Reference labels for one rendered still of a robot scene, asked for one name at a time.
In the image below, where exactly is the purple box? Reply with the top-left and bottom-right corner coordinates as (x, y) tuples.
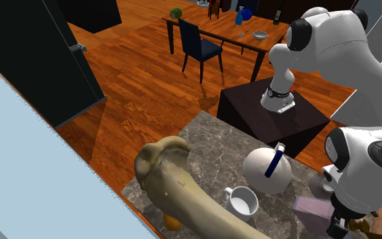
(292, 195), (337, 239)

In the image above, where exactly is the white mug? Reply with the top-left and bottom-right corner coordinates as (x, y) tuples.
(223, 185), (261, 223)

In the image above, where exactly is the dark robot stand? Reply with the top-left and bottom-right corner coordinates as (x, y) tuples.
(216, 77), (331, 159)

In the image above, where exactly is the small orange object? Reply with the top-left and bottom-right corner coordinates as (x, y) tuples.
(162, 213), (183, 232)

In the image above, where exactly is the olive bone-shaped figure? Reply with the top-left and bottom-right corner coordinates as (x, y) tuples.
(134, 135), (271, 239)

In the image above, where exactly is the dark blue chair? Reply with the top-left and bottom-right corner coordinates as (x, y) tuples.
(177, 18), (225, 85)

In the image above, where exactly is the wooden dining table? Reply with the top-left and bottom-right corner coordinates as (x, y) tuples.
(161, 0), (291, 83)

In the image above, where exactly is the black cabinet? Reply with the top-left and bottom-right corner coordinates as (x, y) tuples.
(56, 0), (123, 35)

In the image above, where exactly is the black refrigerator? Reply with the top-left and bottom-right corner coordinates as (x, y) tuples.
(0, 0), (108, 130)

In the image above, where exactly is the white round pot blue handle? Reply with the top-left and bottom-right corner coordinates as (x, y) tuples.
(242, 142), (293, 196)

